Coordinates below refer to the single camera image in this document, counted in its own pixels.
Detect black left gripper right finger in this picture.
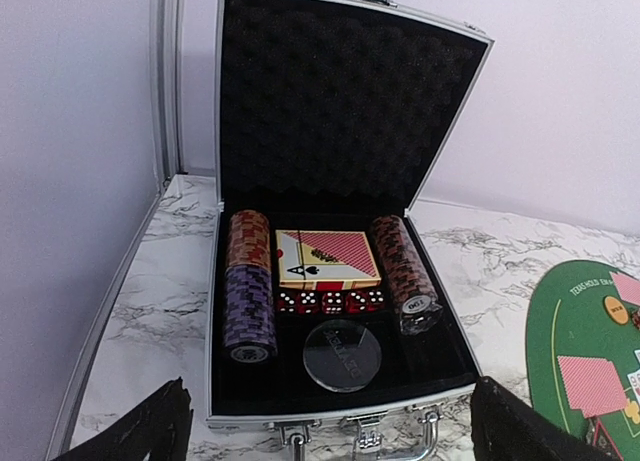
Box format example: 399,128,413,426
470,376,611,461

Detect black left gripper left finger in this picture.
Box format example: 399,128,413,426
58,378,193,460

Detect triangular all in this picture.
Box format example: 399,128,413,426
585,417,623,460

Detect dealt card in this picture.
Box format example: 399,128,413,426
557,356,628,418
610,272,640,306

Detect face up hearts card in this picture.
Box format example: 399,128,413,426
627,370,640,404

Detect orange big blind button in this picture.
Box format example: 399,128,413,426
603,296,629,325

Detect red chips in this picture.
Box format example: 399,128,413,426
632,309,640,330

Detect chip row in case left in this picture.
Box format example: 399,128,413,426
223,209,277,364

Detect chip row in case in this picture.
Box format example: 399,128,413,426
370,215,443,336
223,209,277,364

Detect chip row in case right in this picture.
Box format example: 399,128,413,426
370,215,443,336

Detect red dice in case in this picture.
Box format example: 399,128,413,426
275,289,386,316

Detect boxed card deck in case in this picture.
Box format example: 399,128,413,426
275,229,382,291

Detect aluminium poker case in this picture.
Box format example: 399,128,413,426
206,0,492,460

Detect aluminium frame post left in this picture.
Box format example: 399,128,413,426
149,0,183,189

